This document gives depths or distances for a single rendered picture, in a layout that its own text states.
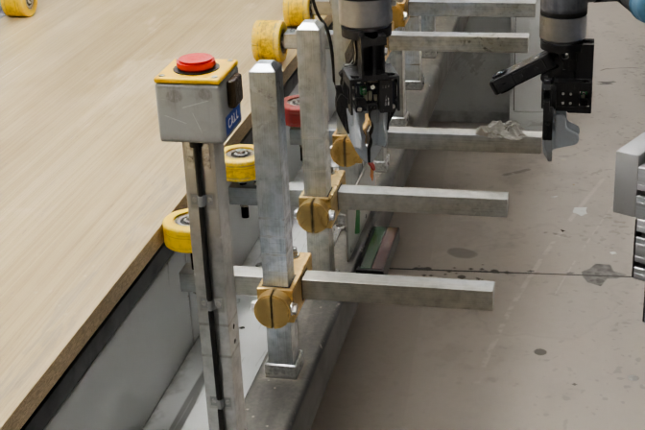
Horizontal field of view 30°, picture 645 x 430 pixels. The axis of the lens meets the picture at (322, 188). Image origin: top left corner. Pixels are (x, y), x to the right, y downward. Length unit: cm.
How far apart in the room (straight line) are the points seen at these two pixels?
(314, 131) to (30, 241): 44
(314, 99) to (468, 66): 280
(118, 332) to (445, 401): 140
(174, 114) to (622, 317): 220
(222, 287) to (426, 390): 166
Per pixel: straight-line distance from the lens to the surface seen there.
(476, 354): 308
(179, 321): 186
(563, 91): 200
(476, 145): 206
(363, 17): 166
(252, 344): 192
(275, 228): 157
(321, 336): 177
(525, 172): 417
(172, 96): 123
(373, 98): 170
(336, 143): 202
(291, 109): 207
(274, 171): 154
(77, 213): 174
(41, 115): 217
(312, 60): 174
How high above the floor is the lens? 159
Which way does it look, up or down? 23 degrees down
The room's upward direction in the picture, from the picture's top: 3 degrees counter-clockwise
